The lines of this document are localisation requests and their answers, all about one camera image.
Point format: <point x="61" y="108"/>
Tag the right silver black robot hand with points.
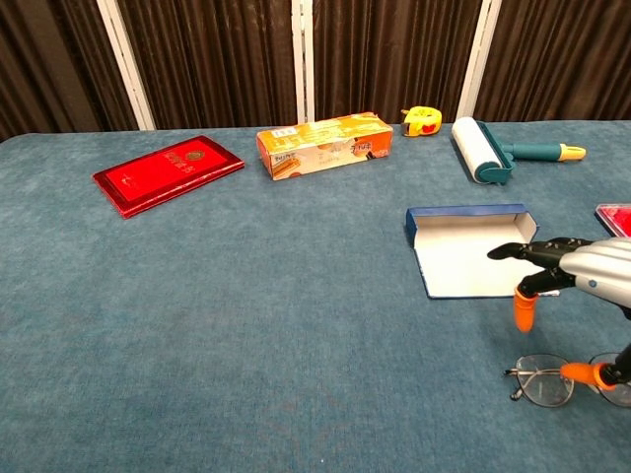
<point x="599" y="268"/>

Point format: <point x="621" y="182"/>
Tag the wire-frame eyeglasses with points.
<point x="542" y="389"/>

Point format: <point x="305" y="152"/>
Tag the blue glasses box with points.
<point x="453" y="256"/>

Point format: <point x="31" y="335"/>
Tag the red object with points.
<point x="616" y="219"/>

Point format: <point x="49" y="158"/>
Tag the teal lint roller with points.
<point x="475" y="145"/>

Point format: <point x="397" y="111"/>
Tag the yellow tape measure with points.
<point x="423" y="123"/>

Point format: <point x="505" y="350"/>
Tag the orange long carton box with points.
<point x="325" y="145"/>

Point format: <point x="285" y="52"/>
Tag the blue velvet tablecloth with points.
<point x="246" y="320"/>

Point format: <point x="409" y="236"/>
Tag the brown pleated curtain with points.
<point x="222" y="59"/>

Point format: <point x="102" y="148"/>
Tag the red flat gift box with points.
<point x="162" y="172"/>

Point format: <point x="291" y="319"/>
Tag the white frame post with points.
<point x="301" y="59"/>
<point x="125" y="64"/>
<point x="477" y="59"/>

